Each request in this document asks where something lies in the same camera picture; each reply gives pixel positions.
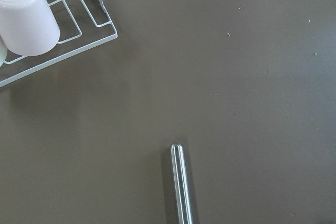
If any white wire cup rack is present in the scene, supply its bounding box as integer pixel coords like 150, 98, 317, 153
1, 0, 118, 86

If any steel muddler black tip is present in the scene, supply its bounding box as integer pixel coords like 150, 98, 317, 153
170, 143, 194, 224

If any white cup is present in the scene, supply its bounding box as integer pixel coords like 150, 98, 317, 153
0, 38, 7, 67

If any pink cup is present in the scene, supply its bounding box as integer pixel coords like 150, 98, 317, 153
1, 0, 60, 56

